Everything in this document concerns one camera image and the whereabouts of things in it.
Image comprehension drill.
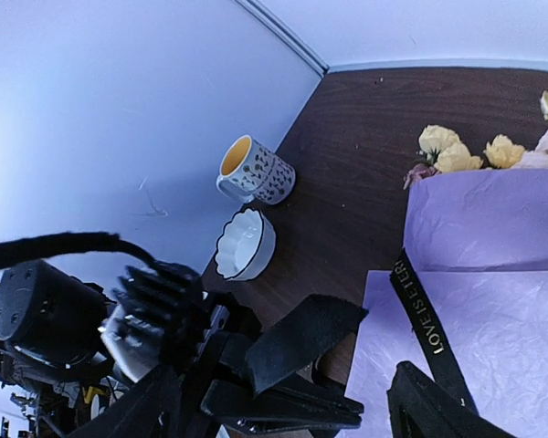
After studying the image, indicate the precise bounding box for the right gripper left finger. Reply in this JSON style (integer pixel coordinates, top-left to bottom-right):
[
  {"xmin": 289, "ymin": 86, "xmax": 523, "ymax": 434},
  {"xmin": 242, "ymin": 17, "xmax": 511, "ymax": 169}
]
[{"xmin": 69, "ymin": 365, "xmax": 182, "ymax": 438}]

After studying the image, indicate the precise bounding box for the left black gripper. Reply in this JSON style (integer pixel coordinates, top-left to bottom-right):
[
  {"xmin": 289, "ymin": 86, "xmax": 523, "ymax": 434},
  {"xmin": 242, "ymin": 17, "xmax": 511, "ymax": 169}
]
[{"xmin": 154, "ymin": 291, "xmax": 366, "ymax": 438}]

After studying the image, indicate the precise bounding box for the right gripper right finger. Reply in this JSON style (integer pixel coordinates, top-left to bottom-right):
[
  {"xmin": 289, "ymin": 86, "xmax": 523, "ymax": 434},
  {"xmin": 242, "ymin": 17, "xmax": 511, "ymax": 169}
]
[{"xmin": 387, "ymin": 361, "xmax": 512, "ymax": 438}]

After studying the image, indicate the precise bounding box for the black printed ribbon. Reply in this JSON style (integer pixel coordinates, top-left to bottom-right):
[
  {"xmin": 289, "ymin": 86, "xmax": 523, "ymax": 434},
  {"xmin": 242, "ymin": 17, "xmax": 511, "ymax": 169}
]
[{"xmin": 244, "ymin": 245, "xmax": 480, "ymax": 416}]

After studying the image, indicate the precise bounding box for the purple pink wrapping paper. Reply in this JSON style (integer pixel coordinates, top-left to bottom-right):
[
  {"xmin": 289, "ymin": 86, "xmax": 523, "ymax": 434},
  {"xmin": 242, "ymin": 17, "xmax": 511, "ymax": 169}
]
[{"xmin": 344, "ymin": 167, "xmax": 548, "ymax": 438}]

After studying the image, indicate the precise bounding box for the cream rose flower stem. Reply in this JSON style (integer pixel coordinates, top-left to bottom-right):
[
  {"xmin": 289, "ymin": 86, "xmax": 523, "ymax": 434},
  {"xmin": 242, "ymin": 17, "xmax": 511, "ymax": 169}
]
[{"xmin": 403, "ymin": 125, "xmax": 526, "ymax": 190}]

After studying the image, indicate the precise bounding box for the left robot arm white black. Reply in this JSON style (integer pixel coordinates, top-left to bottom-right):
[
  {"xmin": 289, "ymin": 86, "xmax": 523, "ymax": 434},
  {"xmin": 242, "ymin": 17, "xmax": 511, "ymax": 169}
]
[{"xmin": 0, "ymin": 260, "xmax": 365, "ymax": 437}]

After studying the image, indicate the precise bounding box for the white scalloped bowl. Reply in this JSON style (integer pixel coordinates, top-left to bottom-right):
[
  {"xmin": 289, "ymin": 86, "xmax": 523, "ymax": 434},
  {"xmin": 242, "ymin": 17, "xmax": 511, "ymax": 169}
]
[{"xmin": 215, "ymin": 208, "xmax": 277, "ymax": 281}]

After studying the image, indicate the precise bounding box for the patterned white mug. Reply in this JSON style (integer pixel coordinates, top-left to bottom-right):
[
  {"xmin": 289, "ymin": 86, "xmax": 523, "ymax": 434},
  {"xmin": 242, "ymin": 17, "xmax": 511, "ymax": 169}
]
[{"xmin": 216, "ymin": 135, "xmax": 296, "ymax": 205}]

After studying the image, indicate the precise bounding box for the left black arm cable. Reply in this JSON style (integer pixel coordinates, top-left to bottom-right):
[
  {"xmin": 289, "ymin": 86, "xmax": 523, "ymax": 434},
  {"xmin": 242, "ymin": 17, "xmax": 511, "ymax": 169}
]
[{"xmin": 0, "ymin": 231, "xmax": 159, "ymax": 275}]

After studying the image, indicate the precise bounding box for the left aluminium corner post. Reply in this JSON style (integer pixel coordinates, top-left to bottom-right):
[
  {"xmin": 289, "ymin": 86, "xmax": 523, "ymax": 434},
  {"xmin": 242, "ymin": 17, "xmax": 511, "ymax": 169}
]
[{"xmin": 234, "ymin": 0, "xmax": 330, "ymax": 78}]

